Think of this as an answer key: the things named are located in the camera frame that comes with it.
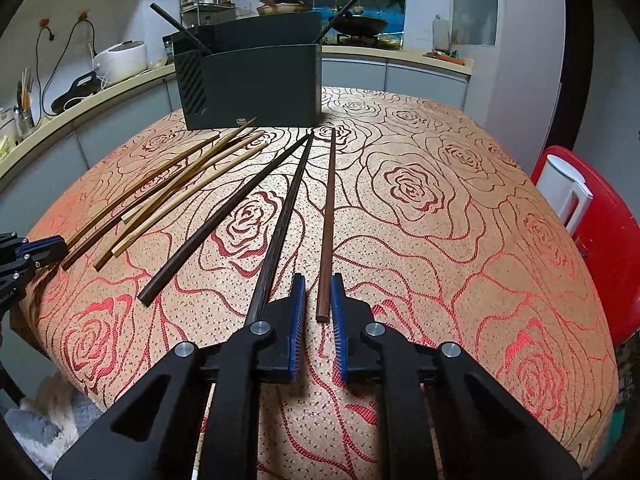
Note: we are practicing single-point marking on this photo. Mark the frying pan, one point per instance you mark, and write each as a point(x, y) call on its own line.
point(282, 7)

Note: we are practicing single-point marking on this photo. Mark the dark wooden chopstick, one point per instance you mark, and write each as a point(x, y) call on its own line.
point(225, 215)
point(282, 230)

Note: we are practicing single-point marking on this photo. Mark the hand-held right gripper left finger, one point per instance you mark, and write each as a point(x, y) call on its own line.
point(299, 320)

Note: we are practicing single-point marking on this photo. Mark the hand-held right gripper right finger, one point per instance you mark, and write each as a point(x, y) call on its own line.
point(337, 320)

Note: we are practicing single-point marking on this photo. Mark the white rice cooker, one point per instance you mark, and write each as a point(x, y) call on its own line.
point(120, 60)

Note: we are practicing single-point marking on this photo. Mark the white electric kettle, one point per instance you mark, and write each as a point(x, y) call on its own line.
point(562, 185)

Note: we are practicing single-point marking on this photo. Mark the red plastic chair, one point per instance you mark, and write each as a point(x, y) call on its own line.
point(615, 240)

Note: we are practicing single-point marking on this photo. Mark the black handheld vacuum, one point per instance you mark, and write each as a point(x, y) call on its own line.
point(75, 92)

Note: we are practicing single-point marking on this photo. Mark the frosted glass window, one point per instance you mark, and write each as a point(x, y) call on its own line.
point(475, 0)

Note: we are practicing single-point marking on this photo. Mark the light bamboo chopstick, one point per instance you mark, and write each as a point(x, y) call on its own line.
point(190, 201)
point(192, 176)
point(180, 202)

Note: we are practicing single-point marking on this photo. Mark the metal spice rack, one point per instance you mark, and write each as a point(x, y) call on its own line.
point(205, 0)

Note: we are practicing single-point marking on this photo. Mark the white fluffy cloth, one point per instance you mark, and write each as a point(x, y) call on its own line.
point(45, 410)

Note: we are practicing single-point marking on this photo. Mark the reddish brown chopstick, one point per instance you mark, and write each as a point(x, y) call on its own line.
point(327, 220)

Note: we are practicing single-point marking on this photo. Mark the brown bamboo chopstick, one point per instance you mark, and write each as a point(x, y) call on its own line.
point(150, 187)
point(161, 191)

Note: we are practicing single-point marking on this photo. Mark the metal utensil cup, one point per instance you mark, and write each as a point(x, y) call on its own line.
point(25, 115)

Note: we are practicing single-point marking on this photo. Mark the dark grey chopstick holder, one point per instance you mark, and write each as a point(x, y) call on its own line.
point(250, 85)

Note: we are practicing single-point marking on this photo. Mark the orange cutting board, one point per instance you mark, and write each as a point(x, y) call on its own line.
point(447, 57)

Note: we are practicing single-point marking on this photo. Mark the blue backsplash panel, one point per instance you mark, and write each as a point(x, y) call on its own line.
point(390, 15)

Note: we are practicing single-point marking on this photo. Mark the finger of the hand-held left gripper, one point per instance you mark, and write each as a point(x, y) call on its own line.
point(47, 250)
point(15, 280)

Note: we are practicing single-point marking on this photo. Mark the black wok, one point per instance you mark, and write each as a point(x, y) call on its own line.
point(360, 25)

